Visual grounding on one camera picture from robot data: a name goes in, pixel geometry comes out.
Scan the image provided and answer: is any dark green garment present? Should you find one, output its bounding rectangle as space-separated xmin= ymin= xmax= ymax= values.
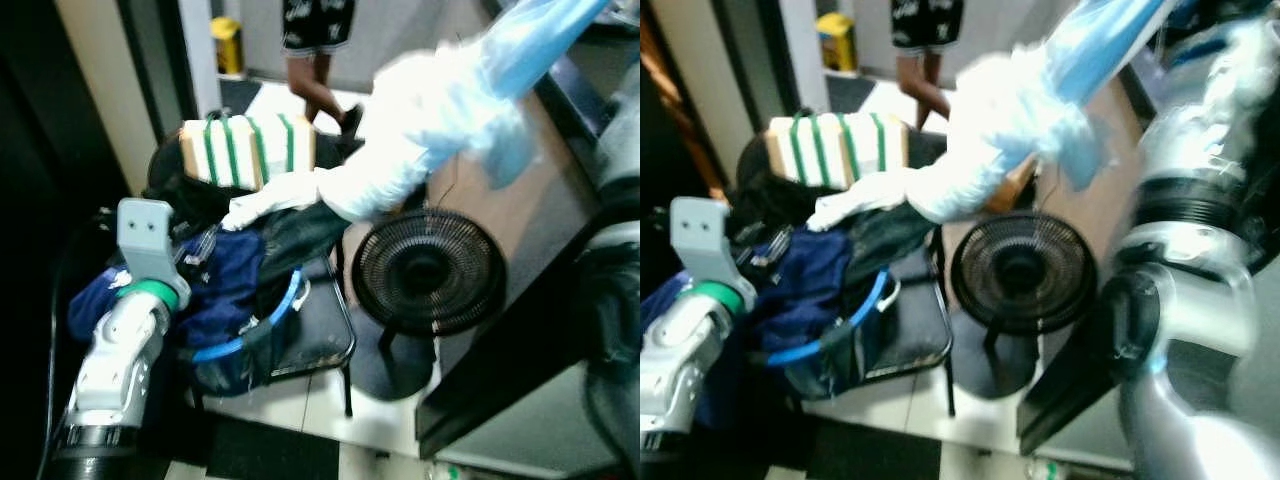
xmin=250 ymin=200 xmax=351 ymax=271
xmin=850 ymin=200 xmax=946 ymax=271

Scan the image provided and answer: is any mesh laundry basket blue rim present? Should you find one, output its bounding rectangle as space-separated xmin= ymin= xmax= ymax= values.
xmin=180 ymin=265 xmax=311 ymax=396
xmin=765 ymin=268 xmax=901 ymax=401

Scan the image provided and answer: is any person in black shorts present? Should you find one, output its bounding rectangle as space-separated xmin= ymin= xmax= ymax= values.
xmin=278 ymin=0 xmax=366 ymax=141
xmin=890 ymin=0 xmax=966 ymax=131

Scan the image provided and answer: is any yellow bin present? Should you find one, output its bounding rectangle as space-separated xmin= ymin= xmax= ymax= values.
xmin=209 ymin=15 xmax=246 ymax=78
xmin=815 ymin=11 xmax=858 ymax=73

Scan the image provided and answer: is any navy blue garment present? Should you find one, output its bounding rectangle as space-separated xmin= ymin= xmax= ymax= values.
xmin=640 ymin=232 xmax=886 ymax=351
xmin=68 ymin=228 xmax=291 ymax=351

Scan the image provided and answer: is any dark doormat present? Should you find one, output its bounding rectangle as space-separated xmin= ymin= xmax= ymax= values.
xmin=219 ymin=78 xmax=264 ymax=114
xmin=826 ymin=75 xmax=879 ymax=113

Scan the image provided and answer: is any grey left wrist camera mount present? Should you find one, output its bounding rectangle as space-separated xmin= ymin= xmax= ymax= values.
xmin=669 ymin=196 xmax=743 ymax=291
xmin=117 ymin=198 xmax=193 ymax=291

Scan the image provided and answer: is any white and light blue garment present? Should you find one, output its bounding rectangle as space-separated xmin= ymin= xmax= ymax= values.
xmin=806 ymin=0 xmax=1171 ymax=233
xmin=220 ymin=0 xmax=613 ymax=233

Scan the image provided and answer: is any black bag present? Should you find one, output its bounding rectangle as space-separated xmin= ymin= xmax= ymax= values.
xmin=738 ymin=135 xmax=811 ymax=226
xmin=148 ymin=135 xmax=223 ymax=226

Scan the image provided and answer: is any white box with green stripes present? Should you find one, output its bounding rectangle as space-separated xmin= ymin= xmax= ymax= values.
xmin=764 ymin=112 xmax=911 ymax=191
xmin=179 ymin=112 xmax=318 ymax=192

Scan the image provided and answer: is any black metal chair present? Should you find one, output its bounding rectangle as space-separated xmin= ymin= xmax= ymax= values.
xmin=185 ymin=235 xmax=359 ymax=419
xmin=790 ymin=235 xmax=958 ymax=419

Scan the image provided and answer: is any brown wooden table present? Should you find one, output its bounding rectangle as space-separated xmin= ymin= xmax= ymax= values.
xmin=425 ymin=85 xmax=606 ymax=341
xmin=985 ymin=80 xmax=1151 ymax=301

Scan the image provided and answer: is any black floor fan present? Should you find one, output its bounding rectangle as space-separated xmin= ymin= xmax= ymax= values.
xmin=348 ymin=207 xmax=507 ymax=403
xmin=948 ymin=208 xmax=1099 ymax=401

